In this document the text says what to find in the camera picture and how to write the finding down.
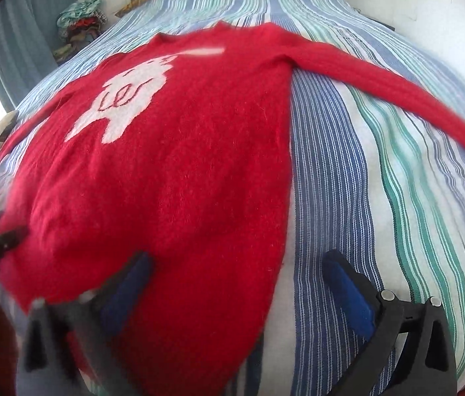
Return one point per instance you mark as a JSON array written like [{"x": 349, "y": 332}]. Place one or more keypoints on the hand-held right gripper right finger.
[{"x": 350, "y": 293}]

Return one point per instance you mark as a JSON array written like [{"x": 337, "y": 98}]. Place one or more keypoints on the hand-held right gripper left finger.
[{"x": 127, "y": 293}]

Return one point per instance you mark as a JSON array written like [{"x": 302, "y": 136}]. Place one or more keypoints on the red knitted sweater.
[{"x": 174, "y": 194}]

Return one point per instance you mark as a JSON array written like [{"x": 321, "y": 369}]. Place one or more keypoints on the pile of colourful clothes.
[{"x": 81, "y": 24}]

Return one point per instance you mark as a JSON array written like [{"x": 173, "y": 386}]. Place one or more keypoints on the striped bedspread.
[{"x": 339, "y": 173}]

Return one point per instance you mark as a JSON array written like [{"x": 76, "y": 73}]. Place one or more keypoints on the grey-blue curtain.
[{"x": 22, "y": 41}]

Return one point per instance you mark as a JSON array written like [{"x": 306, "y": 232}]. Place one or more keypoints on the white wardrobe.
[{"x": 422, "y": 8}]

